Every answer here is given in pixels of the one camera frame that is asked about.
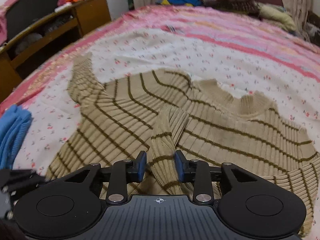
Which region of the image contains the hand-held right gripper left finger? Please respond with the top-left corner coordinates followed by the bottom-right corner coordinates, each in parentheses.
top-left (64, 151), bottom-right (148, 205)

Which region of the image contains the pink striped quilt cover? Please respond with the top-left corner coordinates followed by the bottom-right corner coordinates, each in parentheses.
top-left (0, 4), bottom-right (320, 113)

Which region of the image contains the pale yellow pillow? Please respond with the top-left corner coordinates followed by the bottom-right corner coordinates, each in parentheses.
top-left (257, 2), bottom-right (297, 31)

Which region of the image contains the black monitor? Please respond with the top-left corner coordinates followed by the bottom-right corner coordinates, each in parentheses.
top-left (5, 0), bottom-right (60, 40)

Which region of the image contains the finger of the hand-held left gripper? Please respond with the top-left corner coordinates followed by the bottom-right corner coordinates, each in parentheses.
top-left (0, 169), bottom-right (47, 194)

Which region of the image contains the beige striped sweater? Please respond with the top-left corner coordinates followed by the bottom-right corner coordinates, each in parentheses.
top-left (45, 52), bottom-right (320, 238)

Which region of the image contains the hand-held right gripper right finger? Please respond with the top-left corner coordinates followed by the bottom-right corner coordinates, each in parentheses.
top-left (174, 150), bottom-right (258, 205)

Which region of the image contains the pink floral cloth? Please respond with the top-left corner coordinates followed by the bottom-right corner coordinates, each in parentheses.
top-left (0, 0), bottom-right (33, 46)

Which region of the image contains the cherry print bed sheet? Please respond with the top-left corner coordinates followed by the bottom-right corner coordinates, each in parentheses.
top-left (0, 26), bottom-right (320, 178)

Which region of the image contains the wooden desk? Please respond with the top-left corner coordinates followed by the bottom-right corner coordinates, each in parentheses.
top-left (0, 0), bottom-right (112, 103)

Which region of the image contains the blue knitted garment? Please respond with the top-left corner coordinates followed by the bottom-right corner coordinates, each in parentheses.
top-left (0, 104), bottom-right (33, 170)

